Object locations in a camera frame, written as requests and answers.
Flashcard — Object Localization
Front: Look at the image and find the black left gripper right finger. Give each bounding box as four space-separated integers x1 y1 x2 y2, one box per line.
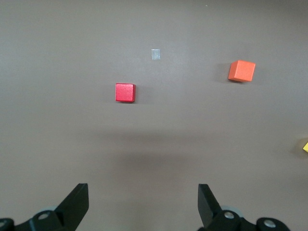
197 184 289 231

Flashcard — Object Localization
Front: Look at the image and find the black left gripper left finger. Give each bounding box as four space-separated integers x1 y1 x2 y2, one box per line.
0 183 90 231

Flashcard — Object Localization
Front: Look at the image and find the red wooden cube block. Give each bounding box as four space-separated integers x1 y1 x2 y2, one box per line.
115 83 137 103

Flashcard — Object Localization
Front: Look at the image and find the orange wooden cube block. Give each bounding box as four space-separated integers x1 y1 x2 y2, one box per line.
227 60 256 83

